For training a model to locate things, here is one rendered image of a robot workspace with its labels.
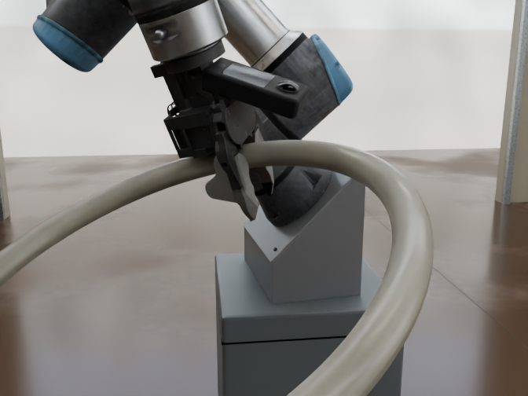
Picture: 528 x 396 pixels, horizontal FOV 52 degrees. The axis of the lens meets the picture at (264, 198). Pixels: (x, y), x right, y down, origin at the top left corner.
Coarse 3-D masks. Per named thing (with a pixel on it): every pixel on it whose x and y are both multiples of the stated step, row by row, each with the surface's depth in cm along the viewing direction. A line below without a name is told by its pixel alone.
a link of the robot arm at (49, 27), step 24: (48, 0) 70; (72, 0) 66; (96, 0) 65; (120, 0) 66; (48, 24) 67; (72, 24) 66; (96, 24) 66; (120, 24) 68; (48, 48) 67; (72, 48) 67; (96, 48) 68
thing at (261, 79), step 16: (224, 64) 62; (240, 64) 62; (208, 80) 61; (224, 80) 60; (240, 80) 59; (256, 80) 60; (272, 80) 61; (288, 80) 61; (240, 96) 60; (256, 96) 59; (272, 96) 59; (288, 96) 58; (304, 96) 60; (288, 112) 59
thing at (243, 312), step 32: (224, 256) 148; (224, 288) 126; (256, 288) 126; (224, 320) 112; (256, 320) 113; (288, 320) 114; (320, 320) 115; (352, 320) 116; (224, 352) 114; (256, 352) 115; (288, 352) 116; (320, 352) 116; (224, 384) 116; (256, 384) 116; (288, 384) 117; (384, 384) 120
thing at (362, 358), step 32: (192, 160) 68; (256, 160) 64; (288, 160) 62; (320, 160) 58; (352, 160) 53; (384, 160) 52; (128, 192) 68; (384, 192) 46; (416, 192) 45; (64, 224) 65; (416, 224) 40; (0, 256) 60; (32, 256) 63; (416, 256) 37; (384, 288) 35; (416, 288) 35; (384, 320) 33; (352, 352) 31; (384, 352) 32; (320, 384) 30; (352, 384) 30
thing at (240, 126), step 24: (216, 48) 59; (168, 72) 61; (192, 72) 64; (192, 96) 63; (216, 96) 62; (168, 120) 64; (192, 120) 62; (216, 120) 61; (240, 120) 64; (192, 144) 65; (240, 144) 64
